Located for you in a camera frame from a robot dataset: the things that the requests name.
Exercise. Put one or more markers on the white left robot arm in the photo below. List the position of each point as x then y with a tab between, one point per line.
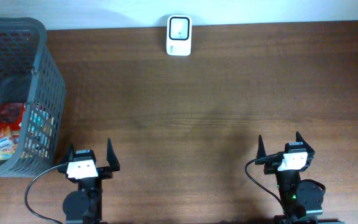
84	205

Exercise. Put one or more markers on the red snack bag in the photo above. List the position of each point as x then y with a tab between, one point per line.
11	115

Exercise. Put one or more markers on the yellow snack bag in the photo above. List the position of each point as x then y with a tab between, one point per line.
8	142

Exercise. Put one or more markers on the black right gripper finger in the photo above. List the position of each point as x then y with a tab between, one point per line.
301	141
261	148

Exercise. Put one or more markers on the white barcode scanner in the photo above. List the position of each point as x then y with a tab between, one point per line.
179	35

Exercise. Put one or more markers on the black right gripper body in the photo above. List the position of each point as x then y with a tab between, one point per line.
270	168

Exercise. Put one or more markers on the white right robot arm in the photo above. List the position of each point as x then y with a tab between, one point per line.
301	200

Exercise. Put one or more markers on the teal tissue pack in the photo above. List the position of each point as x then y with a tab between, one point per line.
41	125

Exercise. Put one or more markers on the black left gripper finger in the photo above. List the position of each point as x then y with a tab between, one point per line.
112	158
69	155

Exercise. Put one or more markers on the grey plastic mesh basket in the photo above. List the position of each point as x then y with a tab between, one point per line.
29	75

